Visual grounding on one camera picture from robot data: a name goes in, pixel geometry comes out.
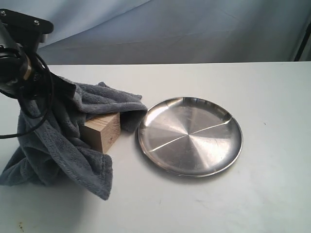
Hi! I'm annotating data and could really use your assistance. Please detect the round stainless steel plate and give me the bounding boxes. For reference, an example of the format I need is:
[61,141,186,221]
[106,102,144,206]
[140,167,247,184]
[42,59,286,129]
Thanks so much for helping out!
[137,97,243,178]

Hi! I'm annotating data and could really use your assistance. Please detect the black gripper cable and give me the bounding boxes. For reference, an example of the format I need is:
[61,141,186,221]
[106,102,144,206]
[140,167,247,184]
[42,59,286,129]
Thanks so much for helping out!
[0,50,55,139]

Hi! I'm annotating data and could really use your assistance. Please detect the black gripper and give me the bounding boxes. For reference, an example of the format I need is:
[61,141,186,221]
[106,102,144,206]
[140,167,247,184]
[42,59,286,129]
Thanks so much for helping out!
[0,22,76,100]

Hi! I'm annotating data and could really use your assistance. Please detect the grey backdrop cloth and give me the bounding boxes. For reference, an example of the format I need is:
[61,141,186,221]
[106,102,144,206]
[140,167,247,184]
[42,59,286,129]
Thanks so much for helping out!
[0,0,311,65]

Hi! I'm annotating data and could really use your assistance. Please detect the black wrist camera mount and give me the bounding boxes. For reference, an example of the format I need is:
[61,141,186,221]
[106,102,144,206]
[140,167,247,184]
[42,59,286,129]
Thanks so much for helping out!
[0,9,54,52]

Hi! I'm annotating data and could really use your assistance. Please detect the grey fleece towel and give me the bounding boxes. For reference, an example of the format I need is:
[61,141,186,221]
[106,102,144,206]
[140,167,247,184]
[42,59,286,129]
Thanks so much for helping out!
[0,82,147,200]

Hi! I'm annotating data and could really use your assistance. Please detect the light wooden cube block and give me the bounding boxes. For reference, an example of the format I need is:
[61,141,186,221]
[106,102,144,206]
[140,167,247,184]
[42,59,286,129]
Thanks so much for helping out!
[80,113,121,154]

